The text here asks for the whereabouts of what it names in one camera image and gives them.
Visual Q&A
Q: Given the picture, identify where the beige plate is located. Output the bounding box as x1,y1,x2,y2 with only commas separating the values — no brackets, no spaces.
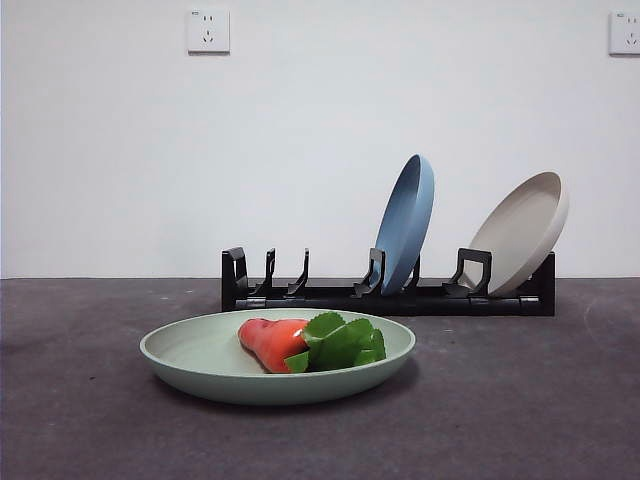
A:
467,171,571,297

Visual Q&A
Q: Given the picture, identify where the orange carrot with green leaves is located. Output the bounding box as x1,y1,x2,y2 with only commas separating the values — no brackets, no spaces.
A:
237,310,388,375

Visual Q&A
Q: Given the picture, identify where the white wall socket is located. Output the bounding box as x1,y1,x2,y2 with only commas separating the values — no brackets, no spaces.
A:
187,8,232,55
608,10,640,57

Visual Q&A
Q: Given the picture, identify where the black plate rack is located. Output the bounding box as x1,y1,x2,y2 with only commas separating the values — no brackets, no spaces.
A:
221,246,556,318

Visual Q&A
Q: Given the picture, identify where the green plate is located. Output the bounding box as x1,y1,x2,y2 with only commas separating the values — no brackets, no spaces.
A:
139,308,417,405

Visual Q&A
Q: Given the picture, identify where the blue plate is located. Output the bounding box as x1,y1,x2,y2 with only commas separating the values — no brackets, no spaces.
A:
374,153,436,296

